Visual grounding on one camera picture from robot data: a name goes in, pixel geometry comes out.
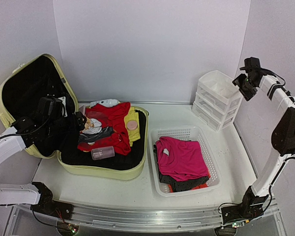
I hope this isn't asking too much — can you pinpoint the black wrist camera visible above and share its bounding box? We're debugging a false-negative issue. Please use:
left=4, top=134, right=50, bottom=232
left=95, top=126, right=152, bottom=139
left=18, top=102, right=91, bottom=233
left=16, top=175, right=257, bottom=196
left=239, top=57, right=261, bottom=74
left=36, top=96, right=65, bottom=119

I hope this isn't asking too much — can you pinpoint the orange garment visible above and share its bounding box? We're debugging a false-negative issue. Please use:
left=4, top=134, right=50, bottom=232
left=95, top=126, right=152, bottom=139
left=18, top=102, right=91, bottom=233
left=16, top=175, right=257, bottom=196
left=167, top=183, right=208, bottom=193

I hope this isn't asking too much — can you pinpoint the red folded garment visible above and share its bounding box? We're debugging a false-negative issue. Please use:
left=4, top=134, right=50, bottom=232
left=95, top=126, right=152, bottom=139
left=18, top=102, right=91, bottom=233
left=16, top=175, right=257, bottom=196
left=78, top=102, right=131, bottom=155

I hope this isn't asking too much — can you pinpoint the yellow folded garment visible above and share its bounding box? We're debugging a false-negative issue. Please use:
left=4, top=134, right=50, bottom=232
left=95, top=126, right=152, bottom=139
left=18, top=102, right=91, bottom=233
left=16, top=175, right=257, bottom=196
left=124, top=107, right=141, bottom=146

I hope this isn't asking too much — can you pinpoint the white printed garment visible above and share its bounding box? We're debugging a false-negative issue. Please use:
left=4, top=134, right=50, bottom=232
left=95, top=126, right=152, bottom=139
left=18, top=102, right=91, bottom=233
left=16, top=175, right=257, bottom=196
left=78, top=118, right=114, bottom=145

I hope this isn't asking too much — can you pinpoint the black garment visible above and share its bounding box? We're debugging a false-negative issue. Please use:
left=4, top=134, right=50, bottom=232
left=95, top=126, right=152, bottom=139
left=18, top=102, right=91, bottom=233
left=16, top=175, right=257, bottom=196
left=153, top=144, right=210, bottom=192

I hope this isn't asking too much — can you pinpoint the white perforated plastic basket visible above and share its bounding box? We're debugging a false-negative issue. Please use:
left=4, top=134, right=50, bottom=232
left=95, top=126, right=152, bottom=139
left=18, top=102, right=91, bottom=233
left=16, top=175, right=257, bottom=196
left=149, top=126, right=221, bottom=197

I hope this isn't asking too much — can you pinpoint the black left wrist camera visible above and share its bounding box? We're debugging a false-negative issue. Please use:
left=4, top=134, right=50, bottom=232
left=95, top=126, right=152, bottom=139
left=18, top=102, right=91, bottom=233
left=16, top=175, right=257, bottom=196
left=36, top=96, right=65, bottom=119

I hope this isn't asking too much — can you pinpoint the magenta garment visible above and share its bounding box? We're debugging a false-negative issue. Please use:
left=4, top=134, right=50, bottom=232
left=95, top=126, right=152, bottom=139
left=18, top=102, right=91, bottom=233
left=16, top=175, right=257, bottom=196
left=155, top=136, right=210, bottom=182

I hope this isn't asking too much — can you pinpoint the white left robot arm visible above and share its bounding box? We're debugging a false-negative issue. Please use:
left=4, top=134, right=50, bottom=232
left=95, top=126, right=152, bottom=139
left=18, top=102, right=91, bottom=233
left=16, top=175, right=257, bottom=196
left=0, top=127, right=84, bottom=215

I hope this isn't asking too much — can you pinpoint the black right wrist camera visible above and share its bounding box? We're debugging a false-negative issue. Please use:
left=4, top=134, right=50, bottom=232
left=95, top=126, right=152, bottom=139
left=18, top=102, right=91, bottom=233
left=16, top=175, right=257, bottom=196
left=239, top=57, right=261, bottom=74

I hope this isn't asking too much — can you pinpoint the white plastic drawer organizer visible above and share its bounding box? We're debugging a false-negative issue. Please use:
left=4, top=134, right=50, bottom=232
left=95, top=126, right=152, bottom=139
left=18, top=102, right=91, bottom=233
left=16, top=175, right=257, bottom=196
left=192, top=70, right=242, bottom=132

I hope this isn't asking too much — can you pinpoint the pink round container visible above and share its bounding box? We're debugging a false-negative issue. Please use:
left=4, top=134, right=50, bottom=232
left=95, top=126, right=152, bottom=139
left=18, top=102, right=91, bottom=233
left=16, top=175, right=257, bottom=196
left=126, top=120, right=139, bottom=131

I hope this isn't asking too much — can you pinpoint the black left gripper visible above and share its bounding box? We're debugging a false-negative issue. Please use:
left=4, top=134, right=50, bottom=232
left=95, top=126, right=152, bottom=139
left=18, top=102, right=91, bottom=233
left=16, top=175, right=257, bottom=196
left=44, top=111, right=86, bottom=138

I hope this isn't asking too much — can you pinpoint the pale green hard-shell suitcase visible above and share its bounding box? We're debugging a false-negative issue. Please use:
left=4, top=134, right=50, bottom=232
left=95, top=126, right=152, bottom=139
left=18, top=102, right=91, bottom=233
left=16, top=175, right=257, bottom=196
left=0, top=54, right=148, bottom=180

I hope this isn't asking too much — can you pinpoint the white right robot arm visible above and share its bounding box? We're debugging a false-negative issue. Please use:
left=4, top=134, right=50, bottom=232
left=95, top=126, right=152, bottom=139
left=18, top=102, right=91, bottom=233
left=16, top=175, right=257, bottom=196
left=233, top=67, right=295, bottom=218

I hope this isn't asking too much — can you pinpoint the clear pink plastic bottle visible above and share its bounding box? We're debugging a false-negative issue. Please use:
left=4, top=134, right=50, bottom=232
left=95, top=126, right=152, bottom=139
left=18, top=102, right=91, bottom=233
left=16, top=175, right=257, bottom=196
left=91, top=146, right=115, bottom=160

